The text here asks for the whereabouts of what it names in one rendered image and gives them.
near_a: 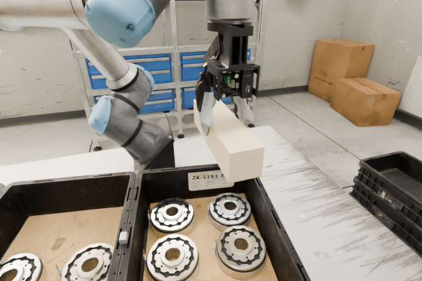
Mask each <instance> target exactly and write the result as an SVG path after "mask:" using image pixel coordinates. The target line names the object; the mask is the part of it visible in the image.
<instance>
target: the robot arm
mask: <svg viewBox="0 0 422 281"><path fill-rule="evenodd" d="M169 2H170V0H0V30H3V31H18V30H21V29H23V28H25V27H27V26H34V27H47V28H59V29H60V30H61V31H62V32H63V33H64V34H65V35H66V36H67V37H68V38H69V40H70V41H71V42H72V43H73V44H74V45H75V46H76V47H77V48H78V49H79V50H80V51H81V52H82V53H83V54H84V55H85V56H86V57H87V58H88V59H89V61H90V62H91V63H92V64H93V65H94V66H95V67H96V68H97V69H98V70H99V71H100V72H101V74H103V76H105V77H106V78H107V80H106V85H107V86H108V87H109V88H110V89H111V90H112V92H111V93H110V94H109V96H106V95H104V96H102V97H101V98H100V100H99V101H98V102H97V104H96V105H95V107H94V109H93V111H92V113H91V115H90V117H89V127H90V128H91V129H93V130H94V131H96V132H97V133H98V134H99V135H102V136H104V137H105V138H107V139H109V140H110V141H113V142H114V143H116V144H117V145H119V146H121V147H122V148H124V149H125V150H126V151H127V152H128V153H129V155H130V156H131V157H132V158H133V159H134V160H135V161H136V162H138V163H140V164H144V163H145V162H148V161H149V160H150V159H151V158H152V157H153V156H154V155H155V154H156V152H157V151H158V149H159V148H160V146H161V144H162V142H163V139H164V137H165V131H164V129H162V128H161V127H160V126H158V125H154V124H150V123H147V122H144V121H142V120H141V119H140V118H138V117H137V116H138V114H139V112H140V111H141V109H142V107H143V106H144V104H145V103H146V101H147V99H148V97H149V96H150V95H151V94H152V91H153V89H154V80H153V77H152V76H151V74H150V73H149V72H148V71H147V70H145V69H144V68H143V67H141V66H139V65H134V64H133V63H128V62H127V61H126V60H125V59H124V58H123V56H122V55H121V54H120V53H119V51H118V50H117V49H116V47H115V46H114V45H113V43H114V44H115V45H116V46H117V47H119V48H132V47H134V46H136V45H137V44H138V43H139V42H140V41H141V40H142V38H143V37H144V36H145V35H147V34H148V33H149V32H150V31H151V29H152V28H153V26H154V23H155V21H156V20H157V19H158V17H159V15H160V14H161V13H162V11H163V10H164V8H165V7H166V6H167V4H168V3H169ZM255 3H256V0H205V17H206V18H207V19H209V21H207V30H208V31H214V32H218V36H216V37H215V39H214V41H213V42H212V44H211V45H210V47H209V49H208V50H207V52H206V54H205V55H204V57H203V63H204V65H203V67H204V72H200V76H199V79H198V81H197V84H196V87H195V98H196V103H197V110H198V117H199V121H200V126H201V128H202V130H203V133H204V134H205V136H208V132H209V127H211V126H212V124H213V121H214V115H213V111H212V108H213V107H214V105H215V103H216V101H220V98H226V97H230V98H231V100H232V101H233V103H234V112H235V116H236V117H237V118H238V119H239V120H240V121H241V122H242V123H243V124H245V122H246V120H249V121H253V114H252V112H251V110H250V108H249V107H248V102H247V98H251V95H252V94H253V95H254V96H255V97H257V95H258V87H259V74H260V67H261V66H260V65H258V64H256V63H253V62H251V61H249V60H247V48H248V38H249V36H253V28H254V27H253V26H252V21H249V20H250V19H252V18H253V12H254V4H255ZM254 73H256V74H257V78H256V88H254V87H253V81H254ZM211 87H212V88H213V90H214V92H211Z"/></svg>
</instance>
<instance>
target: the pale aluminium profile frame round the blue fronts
mask: <svg viewBox="0 0 422 281"><path fill-rule="evenodd" d="M263 13H264V0H259V5H258V14H257V29H256V43H257V48H255V53H254V57H251V60H254V63H256V64H259V55H260V48H261V34H262V21H263ZM170 18H171V36H172V45H173V63H171V64H172V66H174V73H175V82H171V83H158V84H155V85H154V89H153V90H160V89H167V88H175V89H174V94H176V98H175V110H171V111H169V110H167V111H163V112H159V113H153V114H144V115H138V116H137V117H138V118H140V119H141V120H145V119H155V118H160V117H162V116H164V114H166V115H167V117H170V116H174V119H175V122H176V124H175V125H171V126H170V127H171V130H178V133H179V135H177V138H179V139H182V138H184V137H185V136H184V135H183V134H182V133H183V129H188V128H193V127H197V126H196V124H195V123H194V122H193V123H188V124H186V123H183V122H182V118H183V116H184V115H185V114H194V108H188V109H185V110H182V109H181V105H182V98H181V97H180V93H181V88H180V87H192V86H196V84H197V81H198V80H192V81H185V82H180V76H179V65H180V62H178V45H177V33H176V13H175V0H170ZM161 21H162V29H163V44H164V46H168V42H167V34H166V18H165V9H164V10H163V11H162V13H161ZM66 37H67V36H66ZM67 41H68V46H69V49H70V54H71V57H72V61H73V66H74V69H75V74H76V76H77V81H78V85H79V89H80V93H81V96H82V101H83V104H84V108H85V113H86V116H87V120H88V123H89V117H90V115H91V111H93V109H94V107H95V103H94V106H93V107H90V105H89V100H88V97H89V96H96V95H108V94H110V93H111V92H112V90H111V89H110V88H102V89H95V90H86V89H85V84H84V79H83V76H82V72H88V71H87V69H86V68H80V63H79V60H78V58H77V55H76V52H77V51H76V48H75V45H74V44H73V43H72V42H71V41H70V40H69V38H68V37H67ZM258 46H259V47H258ZM175 48H176V53H175ZM73 53H74V56H75V59H74V57H73ZM256 78H257V74H256V73H254V81H253V87H254V88H256ZM247 102H248V106H250V110H251V112H252V114H253V121H249V123H250V124H248V125H247V126H248V127H250V128H252V127H254V124H253V123H254V113H255V104H256V97H255V96H254V95H253V94H252V95H251V98H247ZM226 106H227V108H228V109H234V103H229V104H226ZM89 128H90V127H89ZM90 133H91V136H92V140H93V143H94V147H95V148H93V151H95V152H96V151H100V150H102V147H100V146H99V141H104V140H109V139H107V138H105V137H104V136H102V135H99V134H98V133H97V132H96V131H94V130H93V129H91V128H90Z"/></svg>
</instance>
